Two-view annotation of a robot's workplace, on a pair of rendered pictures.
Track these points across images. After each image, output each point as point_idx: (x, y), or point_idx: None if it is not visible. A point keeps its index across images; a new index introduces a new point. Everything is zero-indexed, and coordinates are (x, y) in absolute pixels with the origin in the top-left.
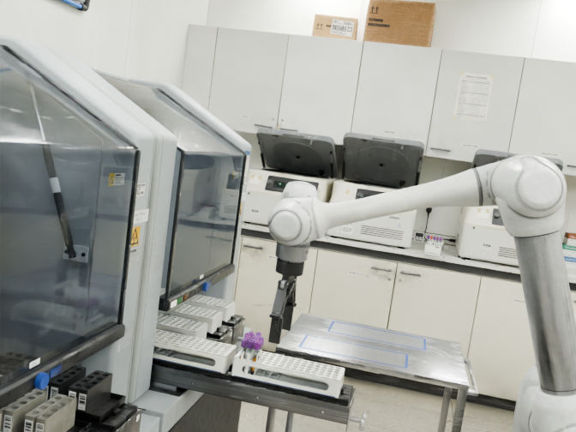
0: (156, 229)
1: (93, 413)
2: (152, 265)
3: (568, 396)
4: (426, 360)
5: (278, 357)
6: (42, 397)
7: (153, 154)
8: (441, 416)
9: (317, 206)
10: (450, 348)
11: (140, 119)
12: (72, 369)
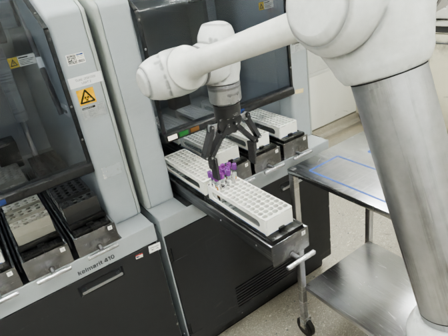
0: (123, 83)
1: (76, 222)
2: (130, 112)
3: (435, 331)
4: None
5: (245, 186)
6: (39, 211)
7: (86, 25)
8: None
9: (173, 57)
10: None
11: None
12: (80, 189)
